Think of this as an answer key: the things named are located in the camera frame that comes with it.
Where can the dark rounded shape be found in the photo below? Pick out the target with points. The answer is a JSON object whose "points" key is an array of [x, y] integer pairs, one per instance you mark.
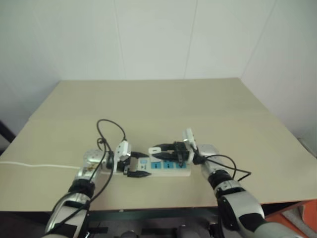
{"points": [[131, 234]]}

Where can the orange box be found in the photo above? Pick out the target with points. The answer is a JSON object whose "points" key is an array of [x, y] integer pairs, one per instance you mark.
{"points": [[309, 210]]}

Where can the white charger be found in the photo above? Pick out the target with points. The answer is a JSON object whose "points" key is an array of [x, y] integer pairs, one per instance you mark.
{"points": [[154, 150]]}

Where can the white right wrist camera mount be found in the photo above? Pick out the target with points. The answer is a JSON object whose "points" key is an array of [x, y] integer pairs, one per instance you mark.
{"points": [[188, 136]]}

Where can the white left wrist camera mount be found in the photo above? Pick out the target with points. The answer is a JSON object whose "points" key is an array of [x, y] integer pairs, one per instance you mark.
{"points": [[121, 149]]}

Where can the black table frame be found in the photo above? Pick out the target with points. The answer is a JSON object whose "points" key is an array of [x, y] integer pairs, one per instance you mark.
{"points": [[148, 215]]}

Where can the white blue-socket power strip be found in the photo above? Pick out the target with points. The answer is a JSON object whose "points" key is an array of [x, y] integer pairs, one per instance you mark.
{"points": [[168, 173]]}

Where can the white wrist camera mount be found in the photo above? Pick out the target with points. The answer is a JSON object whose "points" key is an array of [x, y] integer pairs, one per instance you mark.
{"points": [[121, 149], [188, 136]]}

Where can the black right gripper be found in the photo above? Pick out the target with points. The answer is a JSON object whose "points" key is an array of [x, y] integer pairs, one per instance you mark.
{"points": [[180, 151]]}

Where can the black furniture piece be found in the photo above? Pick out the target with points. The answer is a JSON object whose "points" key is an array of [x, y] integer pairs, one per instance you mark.
{"points": [[6, 135]]}

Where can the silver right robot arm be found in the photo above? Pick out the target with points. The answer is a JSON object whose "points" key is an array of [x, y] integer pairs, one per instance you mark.
{"points": [[244, 198]]}

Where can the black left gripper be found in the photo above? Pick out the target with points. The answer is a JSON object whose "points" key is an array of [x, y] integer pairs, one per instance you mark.
{"points": [[124, 164]]}

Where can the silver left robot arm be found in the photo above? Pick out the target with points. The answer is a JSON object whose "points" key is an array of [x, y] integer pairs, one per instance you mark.
{"points": [[91, 155]]}

